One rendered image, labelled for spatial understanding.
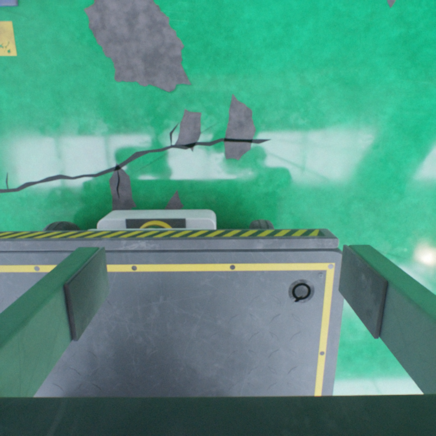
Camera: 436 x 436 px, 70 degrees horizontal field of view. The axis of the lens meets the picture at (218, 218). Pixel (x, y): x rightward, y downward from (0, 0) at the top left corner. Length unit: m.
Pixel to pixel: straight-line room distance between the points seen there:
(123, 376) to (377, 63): 0.86
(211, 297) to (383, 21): 0.71
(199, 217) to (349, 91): 0.46
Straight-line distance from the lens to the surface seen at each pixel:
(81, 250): 0.17
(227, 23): 0.82
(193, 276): 0.52
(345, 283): 0.17
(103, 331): 0.61
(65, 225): 0.81
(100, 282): 0.16
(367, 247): 0.17
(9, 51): 0.94
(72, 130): 0.86
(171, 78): 0.80
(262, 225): 0.71
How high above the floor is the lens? 0.79
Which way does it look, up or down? 74 degrees down
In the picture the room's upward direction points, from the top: 180 degrees counter-clockwise
